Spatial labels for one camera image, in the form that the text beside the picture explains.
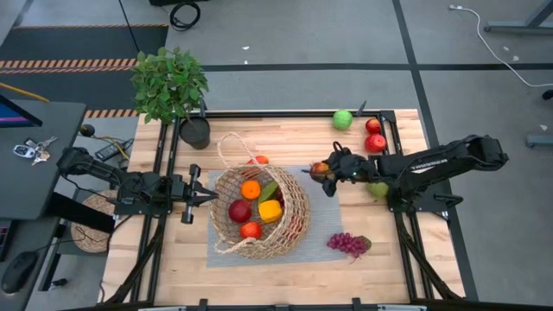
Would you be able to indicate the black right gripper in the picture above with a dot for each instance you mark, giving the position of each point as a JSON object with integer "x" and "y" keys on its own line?
{"x": 352, "y": 166}

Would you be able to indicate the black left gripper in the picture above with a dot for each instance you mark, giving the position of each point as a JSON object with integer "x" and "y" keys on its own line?
{"x": 190, "y": 192}

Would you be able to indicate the orange red peach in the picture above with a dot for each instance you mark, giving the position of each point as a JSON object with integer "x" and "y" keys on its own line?
{"x": 320, "y": 169}

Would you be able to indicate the green pear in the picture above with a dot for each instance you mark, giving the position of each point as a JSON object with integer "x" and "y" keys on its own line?
{"x": 378, "y": 190}

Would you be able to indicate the green apple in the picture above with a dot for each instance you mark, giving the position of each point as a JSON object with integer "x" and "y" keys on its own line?
{"x": 342, "y": 120}

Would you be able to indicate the red tomato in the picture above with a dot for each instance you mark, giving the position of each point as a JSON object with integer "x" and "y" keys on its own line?
{"x": 251, "y": 230}

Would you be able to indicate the green cucumber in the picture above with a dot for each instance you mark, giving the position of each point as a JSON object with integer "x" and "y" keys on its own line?
{"x": 268, "y": 192}

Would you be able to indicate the woven wicker basket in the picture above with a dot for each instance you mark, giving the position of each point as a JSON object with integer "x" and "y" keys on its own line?
{"x": 242, "y": 246}

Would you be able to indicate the red and orange fruit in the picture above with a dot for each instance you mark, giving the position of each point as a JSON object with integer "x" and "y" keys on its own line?
{"x": 260, "y": 160}

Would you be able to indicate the yellow bell pepper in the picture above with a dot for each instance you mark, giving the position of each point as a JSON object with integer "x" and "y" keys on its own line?
{"x": 270, "y": 211}

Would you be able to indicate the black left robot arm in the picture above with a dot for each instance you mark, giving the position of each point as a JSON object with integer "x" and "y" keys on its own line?
{"x": 99, "y": 170}

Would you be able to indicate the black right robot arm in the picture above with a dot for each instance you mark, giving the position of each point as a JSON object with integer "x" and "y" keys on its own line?
{"x": 432, "y": 166}

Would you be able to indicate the grey woven placemat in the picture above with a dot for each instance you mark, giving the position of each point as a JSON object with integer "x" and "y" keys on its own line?
{"x": 324, "y": 194}

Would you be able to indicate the small red apple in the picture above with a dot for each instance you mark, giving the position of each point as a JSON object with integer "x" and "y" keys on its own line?
{"x": 373, "y": 126}

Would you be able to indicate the purple grape bunch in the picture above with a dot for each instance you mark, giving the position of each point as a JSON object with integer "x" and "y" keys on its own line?
{"x": 345, "y": 243}

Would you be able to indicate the small black lever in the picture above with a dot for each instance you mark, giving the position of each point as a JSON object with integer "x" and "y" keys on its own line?
{"x": 362, "y": 108}

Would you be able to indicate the potted green plant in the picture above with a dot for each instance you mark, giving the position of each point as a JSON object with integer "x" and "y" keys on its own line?
{"x": 168, "y": 84}

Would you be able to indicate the black desk base beam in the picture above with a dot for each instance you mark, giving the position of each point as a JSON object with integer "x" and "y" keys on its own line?
{"x": 82, "y": 213}

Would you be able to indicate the round wicker mat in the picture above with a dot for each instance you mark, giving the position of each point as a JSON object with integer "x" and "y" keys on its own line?
{"x": 88, "y": 239}

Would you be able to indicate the black round knob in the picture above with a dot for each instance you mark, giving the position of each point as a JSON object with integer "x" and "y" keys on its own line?
{"x": 87, "y": 130}

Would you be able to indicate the key bunch with fob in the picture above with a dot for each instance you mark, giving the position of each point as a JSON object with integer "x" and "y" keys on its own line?
{"x": 34, "y": 149}

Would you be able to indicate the black desk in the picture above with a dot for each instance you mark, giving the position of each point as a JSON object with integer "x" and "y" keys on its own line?
{"x": 26, "y": 185}

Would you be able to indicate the black hazard-striped floor mat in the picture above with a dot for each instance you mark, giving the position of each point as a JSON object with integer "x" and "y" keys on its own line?
{"x": 78, "y": 43}

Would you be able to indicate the black computer mouse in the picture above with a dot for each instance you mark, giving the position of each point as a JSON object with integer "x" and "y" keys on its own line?
{"x": 18, "y": 272}

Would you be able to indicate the dark keyboard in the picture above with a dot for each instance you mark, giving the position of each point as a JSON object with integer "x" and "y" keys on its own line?
{"x": 3, "y": 237}

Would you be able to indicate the computer monitor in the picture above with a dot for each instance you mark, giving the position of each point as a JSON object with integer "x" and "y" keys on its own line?
{"x": 13, "y": 117}

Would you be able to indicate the grey desk foot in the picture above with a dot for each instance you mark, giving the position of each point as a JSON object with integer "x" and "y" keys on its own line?
{"x": 539, "y": 140}

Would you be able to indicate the black chair wheel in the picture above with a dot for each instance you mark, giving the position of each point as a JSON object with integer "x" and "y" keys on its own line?
{"x": 548, "y": 94}

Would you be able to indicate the grey desk leg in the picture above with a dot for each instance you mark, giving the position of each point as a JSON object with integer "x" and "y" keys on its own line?
{"x": 518, "y": 28}

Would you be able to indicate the black aluminium frame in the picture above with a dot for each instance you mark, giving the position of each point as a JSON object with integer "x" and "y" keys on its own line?
{"x": 224, "y": 115}

